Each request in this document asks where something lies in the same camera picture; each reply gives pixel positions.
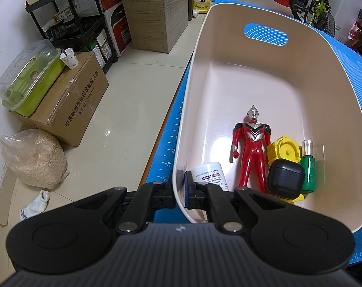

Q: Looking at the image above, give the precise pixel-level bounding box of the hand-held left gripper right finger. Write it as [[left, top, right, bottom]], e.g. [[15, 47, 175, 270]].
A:
[[184, 170, 292, 235]]

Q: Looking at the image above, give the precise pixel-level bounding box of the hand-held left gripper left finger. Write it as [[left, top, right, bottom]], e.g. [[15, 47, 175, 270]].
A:
[[69, 170, 178, 235]]

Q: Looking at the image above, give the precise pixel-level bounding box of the white pill bottle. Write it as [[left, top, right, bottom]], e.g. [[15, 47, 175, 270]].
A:
[[190, 161, 230, 192]]

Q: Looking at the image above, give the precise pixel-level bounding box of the red hero action figure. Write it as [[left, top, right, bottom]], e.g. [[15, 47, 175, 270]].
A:
[[231, 105, 272, 194]]

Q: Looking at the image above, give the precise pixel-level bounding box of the black earbud case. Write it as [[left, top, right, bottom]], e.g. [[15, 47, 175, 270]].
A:
[[266, 158, 306, 199]]

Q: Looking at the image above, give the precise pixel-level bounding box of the yellow plastic toy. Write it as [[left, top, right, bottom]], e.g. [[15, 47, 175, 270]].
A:
[[267, 135, 305, 204]]

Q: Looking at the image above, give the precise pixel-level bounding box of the small green bottle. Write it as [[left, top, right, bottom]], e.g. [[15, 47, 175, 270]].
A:
[[300, 139, 317, 194]]

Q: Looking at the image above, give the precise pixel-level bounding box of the beige plastic basket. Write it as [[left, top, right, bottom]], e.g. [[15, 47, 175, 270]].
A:
[[173, 4, 362, 234]]

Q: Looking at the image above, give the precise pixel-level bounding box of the blue silicone mat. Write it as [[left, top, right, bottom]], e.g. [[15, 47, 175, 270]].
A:
[[145, 0, 362, 265]]

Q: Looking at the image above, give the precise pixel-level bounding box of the white sock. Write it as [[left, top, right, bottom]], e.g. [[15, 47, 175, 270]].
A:
[[19, 190, 50, 222]]

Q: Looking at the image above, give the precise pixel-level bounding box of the brown printed cardboard box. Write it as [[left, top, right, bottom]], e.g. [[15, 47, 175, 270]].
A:
[[12, 51, 110, 148]]

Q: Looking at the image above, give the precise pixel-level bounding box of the bag of sawdust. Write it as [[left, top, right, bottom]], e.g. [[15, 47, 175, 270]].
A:
[[0, 129, 69, 189]]

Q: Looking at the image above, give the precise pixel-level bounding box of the white paper cup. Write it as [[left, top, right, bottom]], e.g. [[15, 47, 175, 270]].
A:
[[60, 48, 79, 69]]

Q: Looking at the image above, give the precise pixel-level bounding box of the large taped cardboard box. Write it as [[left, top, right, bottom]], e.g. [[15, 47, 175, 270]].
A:
[[117, 0, 190, 54]]

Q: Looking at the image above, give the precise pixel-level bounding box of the white and red carton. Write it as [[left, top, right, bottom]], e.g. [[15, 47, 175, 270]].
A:
[[105, 1, 133, 57]]

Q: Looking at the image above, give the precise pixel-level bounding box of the green container clear lid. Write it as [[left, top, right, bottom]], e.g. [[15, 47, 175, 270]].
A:
[[0, 39, 65, 117]]

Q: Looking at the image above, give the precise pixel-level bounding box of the black metal shelf rack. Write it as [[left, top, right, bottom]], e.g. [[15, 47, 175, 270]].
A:
[[25, 0, 117, 74]]

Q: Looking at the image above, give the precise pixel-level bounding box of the green frame bicycle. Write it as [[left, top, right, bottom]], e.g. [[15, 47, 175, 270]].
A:
[[289, 0, 337, 38]]

